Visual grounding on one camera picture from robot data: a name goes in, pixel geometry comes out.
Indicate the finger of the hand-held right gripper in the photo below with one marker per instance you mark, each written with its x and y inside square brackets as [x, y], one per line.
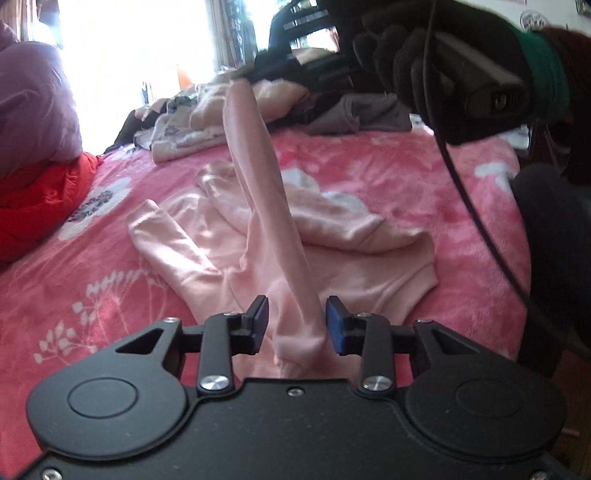
[332, 78]
[300, 60]

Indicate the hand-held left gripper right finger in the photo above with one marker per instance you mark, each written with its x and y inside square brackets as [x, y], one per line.
[336, 325]

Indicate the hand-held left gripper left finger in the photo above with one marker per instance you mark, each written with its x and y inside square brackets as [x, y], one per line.
[259, 323]

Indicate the pink sweater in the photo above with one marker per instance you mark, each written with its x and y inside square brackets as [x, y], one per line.
[277, 249]

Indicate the person's right hand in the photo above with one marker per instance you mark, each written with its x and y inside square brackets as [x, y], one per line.
[401, 50]

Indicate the dark patterned garment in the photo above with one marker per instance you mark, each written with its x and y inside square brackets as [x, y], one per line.
[318, 104]

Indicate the grey garment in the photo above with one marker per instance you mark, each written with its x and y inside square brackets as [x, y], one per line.
[364, 115]

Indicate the striped curtain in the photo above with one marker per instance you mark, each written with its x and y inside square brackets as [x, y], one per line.
[231, 32]

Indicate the pink floral blanket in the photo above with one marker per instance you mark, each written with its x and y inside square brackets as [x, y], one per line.
[415, 184]

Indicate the white floral printed garment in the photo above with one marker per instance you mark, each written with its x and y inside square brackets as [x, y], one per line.
[180, 134]

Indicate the dark cloth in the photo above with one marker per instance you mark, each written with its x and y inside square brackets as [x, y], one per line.
[554, 254]

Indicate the black garment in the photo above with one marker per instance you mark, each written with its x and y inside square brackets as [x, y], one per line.
[129, 134]

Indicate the red garment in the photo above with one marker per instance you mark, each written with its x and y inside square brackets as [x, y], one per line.
[41, 203]

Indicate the purple quilt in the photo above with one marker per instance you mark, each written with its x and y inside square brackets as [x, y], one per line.
[32, 101]

